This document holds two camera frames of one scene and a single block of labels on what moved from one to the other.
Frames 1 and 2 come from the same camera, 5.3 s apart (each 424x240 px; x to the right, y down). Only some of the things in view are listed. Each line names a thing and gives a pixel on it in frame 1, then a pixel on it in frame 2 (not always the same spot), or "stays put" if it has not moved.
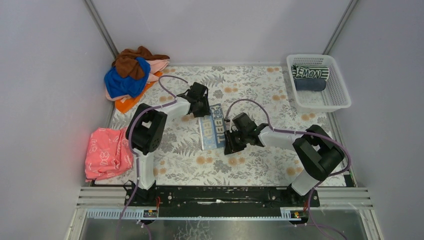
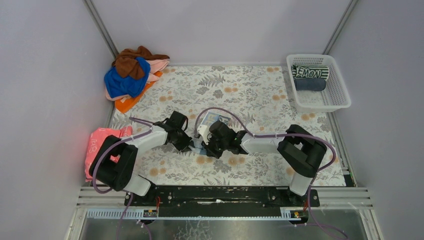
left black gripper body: [201, 108] to [182, 139]
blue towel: [120, 87] stays put
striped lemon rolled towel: [299, 71] stays put
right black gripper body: [233, 141] to [211, 145]
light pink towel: [156, 67] stays put
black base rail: [174, 201] stays put
